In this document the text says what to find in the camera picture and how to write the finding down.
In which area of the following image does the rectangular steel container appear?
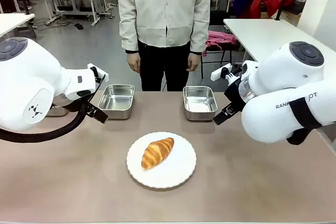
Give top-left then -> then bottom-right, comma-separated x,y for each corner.
97,83 -> 136,120
46,104 -> 70,118
182,85 -> 219,122

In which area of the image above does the white scalloped plate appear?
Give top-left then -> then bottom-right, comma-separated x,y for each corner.
126,131 -> 197,189

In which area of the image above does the golden croissant bread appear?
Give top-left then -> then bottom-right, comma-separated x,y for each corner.
141,137 -> 175,171

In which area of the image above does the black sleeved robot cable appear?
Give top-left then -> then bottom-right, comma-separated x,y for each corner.
0,73 -> 106,144

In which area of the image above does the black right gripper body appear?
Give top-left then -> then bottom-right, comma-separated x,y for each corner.
222,76 -> 247,116

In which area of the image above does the chair with pink cloth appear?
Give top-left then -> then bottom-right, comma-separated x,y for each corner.
201,30 -> 240,79

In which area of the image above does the person in beige shirt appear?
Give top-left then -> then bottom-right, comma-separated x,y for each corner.
116,0 -> 214,92

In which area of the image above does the person's right forearm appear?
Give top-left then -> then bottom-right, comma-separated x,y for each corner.
116,3 -> 139,54

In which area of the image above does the white side table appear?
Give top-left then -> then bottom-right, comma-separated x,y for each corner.
223,18 -> 317,63

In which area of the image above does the white floor power strip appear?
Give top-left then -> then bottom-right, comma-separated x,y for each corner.
44,15 -> 60,26

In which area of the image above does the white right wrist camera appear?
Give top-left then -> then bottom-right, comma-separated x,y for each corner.
210,63 -> 243,81

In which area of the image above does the person's left hand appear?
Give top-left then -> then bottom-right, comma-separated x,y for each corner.
186,52 -> 201,72

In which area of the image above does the person's left forearm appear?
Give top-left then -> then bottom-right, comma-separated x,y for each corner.
188,3 -> 212,55

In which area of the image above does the white desk with black edge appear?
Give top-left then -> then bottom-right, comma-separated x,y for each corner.
0,13 -> 36,38

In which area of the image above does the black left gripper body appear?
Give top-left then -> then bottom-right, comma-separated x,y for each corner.
84,100 -> 97,116

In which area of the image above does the person's right hand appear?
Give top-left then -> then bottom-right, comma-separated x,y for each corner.
127,51 -> 142,73

